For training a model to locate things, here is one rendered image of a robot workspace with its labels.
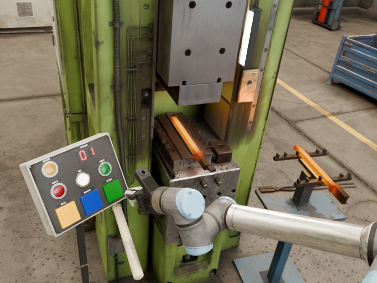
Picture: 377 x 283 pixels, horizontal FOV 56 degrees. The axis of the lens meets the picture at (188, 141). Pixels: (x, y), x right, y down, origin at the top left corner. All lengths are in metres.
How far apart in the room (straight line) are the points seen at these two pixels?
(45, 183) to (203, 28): 0.82
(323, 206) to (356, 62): 3.53
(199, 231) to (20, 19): 5.88
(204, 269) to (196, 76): 1.27
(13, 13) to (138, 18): 5.26
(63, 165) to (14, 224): 1.54
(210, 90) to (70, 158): 0.64
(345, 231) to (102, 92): 1.06
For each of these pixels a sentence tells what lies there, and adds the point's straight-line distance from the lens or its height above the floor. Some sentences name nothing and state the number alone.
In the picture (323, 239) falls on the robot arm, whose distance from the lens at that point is 1.04.
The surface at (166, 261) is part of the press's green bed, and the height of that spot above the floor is 0.32.
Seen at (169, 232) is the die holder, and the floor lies 0.56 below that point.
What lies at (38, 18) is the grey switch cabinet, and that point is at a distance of 6.70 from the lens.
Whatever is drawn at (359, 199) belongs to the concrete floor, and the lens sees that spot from 3.46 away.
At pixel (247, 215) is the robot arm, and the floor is 1.19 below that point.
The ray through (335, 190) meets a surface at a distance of 1.79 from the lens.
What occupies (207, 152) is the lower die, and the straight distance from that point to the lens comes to 1.74.
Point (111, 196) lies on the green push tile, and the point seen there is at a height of 1.00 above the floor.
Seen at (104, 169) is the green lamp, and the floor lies 1.09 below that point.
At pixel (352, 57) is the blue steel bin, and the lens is 5.44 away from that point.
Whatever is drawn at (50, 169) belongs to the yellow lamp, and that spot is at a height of 1.16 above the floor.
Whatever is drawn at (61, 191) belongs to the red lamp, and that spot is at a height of 1.09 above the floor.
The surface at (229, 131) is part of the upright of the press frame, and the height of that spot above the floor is 1.01.
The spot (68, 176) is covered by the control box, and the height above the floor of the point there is 1.12.
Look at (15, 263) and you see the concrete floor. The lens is 2.63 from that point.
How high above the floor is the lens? 1.98
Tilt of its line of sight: 33 degrees down
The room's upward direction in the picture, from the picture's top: 6 degrees clockwise
